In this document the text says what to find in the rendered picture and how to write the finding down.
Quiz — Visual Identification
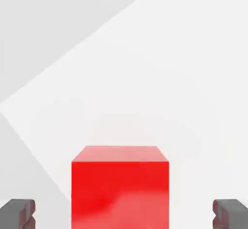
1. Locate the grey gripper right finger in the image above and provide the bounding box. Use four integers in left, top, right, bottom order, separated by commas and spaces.
212, 198, 248, 229

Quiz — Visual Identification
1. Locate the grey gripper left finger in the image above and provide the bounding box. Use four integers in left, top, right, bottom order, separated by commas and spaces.
0, 198, 36, 229

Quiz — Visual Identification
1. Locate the small red cube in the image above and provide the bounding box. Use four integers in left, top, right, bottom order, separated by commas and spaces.
71, 145, 170, 229

